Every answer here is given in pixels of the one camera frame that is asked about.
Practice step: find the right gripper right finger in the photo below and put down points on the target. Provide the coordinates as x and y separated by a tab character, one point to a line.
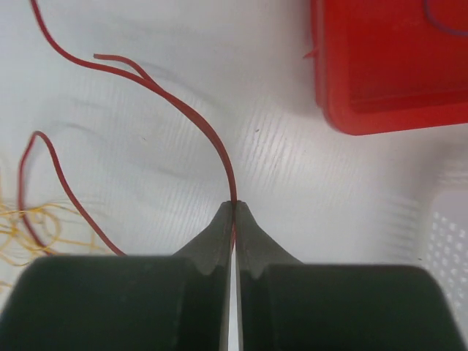
285	304

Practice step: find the red plastic tray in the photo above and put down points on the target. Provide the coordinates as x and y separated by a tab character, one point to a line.
386	66

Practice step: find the white perforated basket right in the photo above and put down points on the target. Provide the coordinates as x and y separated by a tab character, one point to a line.
446	255

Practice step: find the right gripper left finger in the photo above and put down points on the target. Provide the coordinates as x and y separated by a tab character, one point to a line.
163	302

